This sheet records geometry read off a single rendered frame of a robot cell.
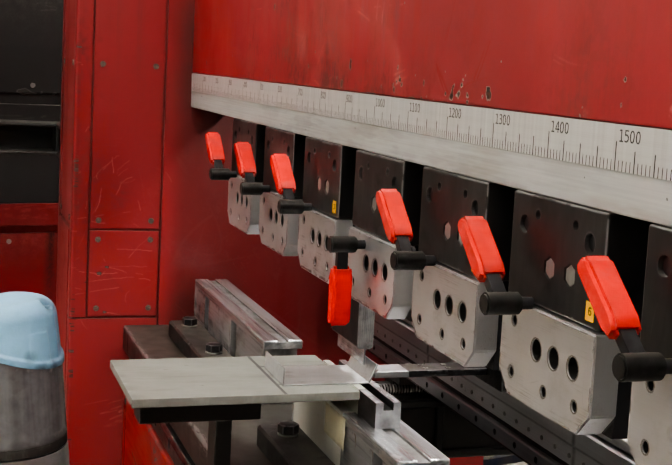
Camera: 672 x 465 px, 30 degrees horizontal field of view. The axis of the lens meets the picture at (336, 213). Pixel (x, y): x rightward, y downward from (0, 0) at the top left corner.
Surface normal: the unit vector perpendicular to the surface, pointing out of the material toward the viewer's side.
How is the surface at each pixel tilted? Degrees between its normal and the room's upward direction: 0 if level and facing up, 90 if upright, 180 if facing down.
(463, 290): 90
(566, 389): 90
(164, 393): 0
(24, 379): 89
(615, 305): 39
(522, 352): 90
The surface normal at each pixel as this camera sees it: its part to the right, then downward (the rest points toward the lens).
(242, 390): 0.05, -0.99
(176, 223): 0.30, 0.13
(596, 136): -0.95, -0.01
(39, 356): 0.75, 0.02
